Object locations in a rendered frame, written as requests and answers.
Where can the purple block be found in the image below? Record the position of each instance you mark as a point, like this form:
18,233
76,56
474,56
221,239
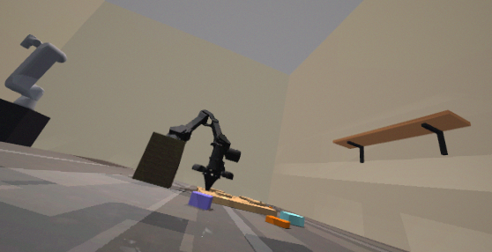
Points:
200,200

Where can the orange flat block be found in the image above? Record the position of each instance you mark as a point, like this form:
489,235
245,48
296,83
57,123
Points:
276,221

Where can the light blue flat block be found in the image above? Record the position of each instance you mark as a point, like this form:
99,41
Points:
293,218

